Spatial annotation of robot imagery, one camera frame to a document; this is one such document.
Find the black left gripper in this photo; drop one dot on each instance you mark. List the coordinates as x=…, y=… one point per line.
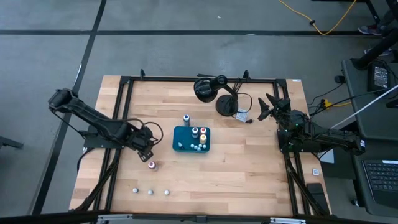
x=141, y=141

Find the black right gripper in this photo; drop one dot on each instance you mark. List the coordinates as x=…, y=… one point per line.
x=284, y=115

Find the pink food coloring bottle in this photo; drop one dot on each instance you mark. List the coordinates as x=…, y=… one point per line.
x=152, y=165

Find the purple food coloring bottle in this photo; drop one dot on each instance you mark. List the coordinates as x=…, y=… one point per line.
x=195, y=130

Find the blue food coloring bottle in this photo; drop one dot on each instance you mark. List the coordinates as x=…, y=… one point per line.
x=186, y=118

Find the yellow food coloring bottle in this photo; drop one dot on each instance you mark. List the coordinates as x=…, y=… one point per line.
x=203, y=138

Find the red food coloring bottle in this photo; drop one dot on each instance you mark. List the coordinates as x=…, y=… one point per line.
x=203, y=130

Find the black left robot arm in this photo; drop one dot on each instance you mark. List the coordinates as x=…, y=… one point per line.
x=93, y=115

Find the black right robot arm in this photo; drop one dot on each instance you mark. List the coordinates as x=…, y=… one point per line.
x=329, y=138

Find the black desk lamp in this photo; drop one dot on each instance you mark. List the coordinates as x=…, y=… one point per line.
x=228, y=105

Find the teal plastic bin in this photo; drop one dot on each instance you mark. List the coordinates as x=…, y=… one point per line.
x=186, y=138

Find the yellow plug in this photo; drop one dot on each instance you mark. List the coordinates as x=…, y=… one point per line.
x=325, y=103

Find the black front crossbar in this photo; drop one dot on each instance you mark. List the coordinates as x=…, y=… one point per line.
x=171, y=216

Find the white paper sheet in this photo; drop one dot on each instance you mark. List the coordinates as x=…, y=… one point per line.
x=328, y=157

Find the white square tag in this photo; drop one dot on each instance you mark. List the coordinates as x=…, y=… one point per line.
x=316, y=171

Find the white rod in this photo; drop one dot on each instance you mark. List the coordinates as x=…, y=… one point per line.
x=363, y=107

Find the black flat device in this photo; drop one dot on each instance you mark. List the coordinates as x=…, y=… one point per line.
x=315, y=189

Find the dark grey side desk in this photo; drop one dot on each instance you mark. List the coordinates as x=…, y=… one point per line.
x=373, y=140

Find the black power brick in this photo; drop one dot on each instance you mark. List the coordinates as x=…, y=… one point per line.
x=381, y=76

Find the black stand leg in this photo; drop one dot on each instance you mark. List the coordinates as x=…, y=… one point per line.
x=373, y=52

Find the person's shoe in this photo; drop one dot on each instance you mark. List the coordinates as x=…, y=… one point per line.
x=384, y=52
x=368, y=30

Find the black keyboard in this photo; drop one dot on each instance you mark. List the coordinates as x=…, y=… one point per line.
x=382, y=180

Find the grey stand foot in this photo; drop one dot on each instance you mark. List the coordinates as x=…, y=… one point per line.
x=9, y=142

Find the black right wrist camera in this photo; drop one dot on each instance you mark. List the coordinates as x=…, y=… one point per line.
x=284, y=103

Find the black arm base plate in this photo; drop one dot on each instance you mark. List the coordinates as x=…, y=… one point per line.
x=93, y=143
x=303, y=150

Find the black table frame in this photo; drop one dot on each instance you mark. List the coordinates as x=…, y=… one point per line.
x=171, y=79

